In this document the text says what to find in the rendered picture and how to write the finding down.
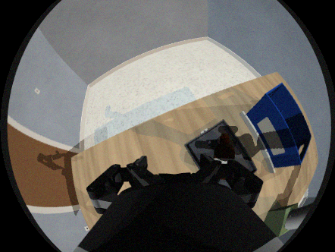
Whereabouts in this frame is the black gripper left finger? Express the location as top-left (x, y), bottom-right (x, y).
top-left (86, 156), bottom-right (165, 214)

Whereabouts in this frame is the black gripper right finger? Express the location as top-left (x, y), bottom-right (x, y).
top-left (186, 153), bottom-right (263, 208)

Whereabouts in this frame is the blue crate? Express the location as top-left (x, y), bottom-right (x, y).
top-left (246, 83), bottom-right (312, 168)

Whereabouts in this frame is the brown glass bottle with white label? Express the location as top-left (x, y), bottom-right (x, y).
top-left (214, 133), bottom-right (235, 164)

